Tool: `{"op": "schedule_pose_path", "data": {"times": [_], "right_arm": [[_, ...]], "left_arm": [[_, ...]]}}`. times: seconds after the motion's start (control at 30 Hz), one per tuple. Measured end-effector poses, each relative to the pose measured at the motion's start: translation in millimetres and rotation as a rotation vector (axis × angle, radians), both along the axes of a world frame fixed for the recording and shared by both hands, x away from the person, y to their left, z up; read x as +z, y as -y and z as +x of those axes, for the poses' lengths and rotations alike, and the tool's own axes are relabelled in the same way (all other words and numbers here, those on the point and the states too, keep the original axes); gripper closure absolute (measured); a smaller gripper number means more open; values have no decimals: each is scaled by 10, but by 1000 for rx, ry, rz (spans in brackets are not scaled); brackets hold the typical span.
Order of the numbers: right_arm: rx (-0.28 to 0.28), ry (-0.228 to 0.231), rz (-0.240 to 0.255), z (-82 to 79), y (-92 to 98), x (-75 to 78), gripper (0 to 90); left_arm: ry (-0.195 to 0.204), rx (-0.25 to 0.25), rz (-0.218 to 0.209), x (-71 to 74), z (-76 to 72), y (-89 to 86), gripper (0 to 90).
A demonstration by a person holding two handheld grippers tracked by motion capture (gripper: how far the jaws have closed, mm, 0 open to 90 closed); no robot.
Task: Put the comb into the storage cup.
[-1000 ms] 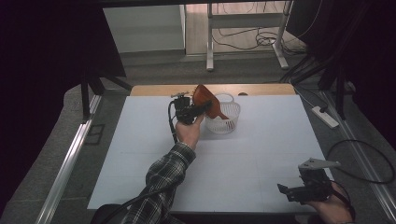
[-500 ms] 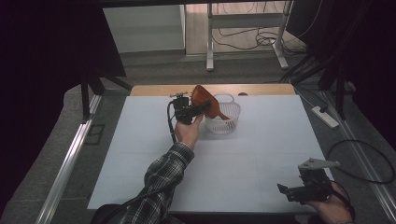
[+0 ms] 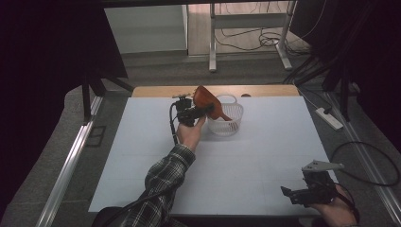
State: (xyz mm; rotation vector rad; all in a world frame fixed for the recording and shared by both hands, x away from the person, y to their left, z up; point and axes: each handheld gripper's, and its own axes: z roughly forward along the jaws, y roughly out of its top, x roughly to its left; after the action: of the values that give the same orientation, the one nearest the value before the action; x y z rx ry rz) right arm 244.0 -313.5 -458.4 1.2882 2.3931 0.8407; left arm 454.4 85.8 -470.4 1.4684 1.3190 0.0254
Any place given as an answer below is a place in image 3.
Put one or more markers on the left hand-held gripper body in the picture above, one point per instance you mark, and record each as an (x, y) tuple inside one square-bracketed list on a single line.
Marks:
[(186, 113)]

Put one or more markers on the black curtain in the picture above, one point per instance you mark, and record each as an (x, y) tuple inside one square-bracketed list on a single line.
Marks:
[(362, 38), (41, 47)]

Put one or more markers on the person's right hand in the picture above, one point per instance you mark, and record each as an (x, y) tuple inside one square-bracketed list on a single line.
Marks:
[(334, 211)]

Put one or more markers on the white power strip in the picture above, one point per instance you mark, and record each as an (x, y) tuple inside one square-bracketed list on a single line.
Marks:
[(329, 119)]

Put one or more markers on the brown scoop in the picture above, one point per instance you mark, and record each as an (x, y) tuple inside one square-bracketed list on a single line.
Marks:
[(206, 101)]

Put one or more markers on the wooden table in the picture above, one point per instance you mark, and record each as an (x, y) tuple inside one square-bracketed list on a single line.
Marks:
[(157, 91)]

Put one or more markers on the black floor socket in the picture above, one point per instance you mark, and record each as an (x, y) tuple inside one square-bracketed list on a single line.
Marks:
[(95, 136)]

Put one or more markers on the white plastic basket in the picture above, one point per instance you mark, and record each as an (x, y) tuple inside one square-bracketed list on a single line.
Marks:
[(228, 121)]

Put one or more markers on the aluminium floor rail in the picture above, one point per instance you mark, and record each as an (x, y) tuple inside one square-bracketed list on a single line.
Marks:
[(67, 170), (372, 164)]

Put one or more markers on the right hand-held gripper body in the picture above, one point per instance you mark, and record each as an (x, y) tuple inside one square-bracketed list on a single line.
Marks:
[(318, 186)]

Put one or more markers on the white desk frame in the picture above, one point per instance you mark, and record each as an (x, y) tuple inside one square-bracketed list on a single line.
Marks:
[(214, 38)]

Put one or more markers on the black metal stand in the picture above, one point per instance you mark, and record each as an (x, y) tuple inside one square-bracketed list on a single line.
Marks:
[(86, 97), (345, 94)]

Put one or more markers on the white cabinet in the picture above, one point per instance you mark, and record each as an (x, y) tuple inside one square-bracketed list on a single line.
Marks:
[(145, 28)]

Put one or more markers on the person's left hand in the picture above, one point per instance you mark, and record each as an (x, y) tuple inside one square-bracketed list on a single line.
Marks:
[(189, 134)]

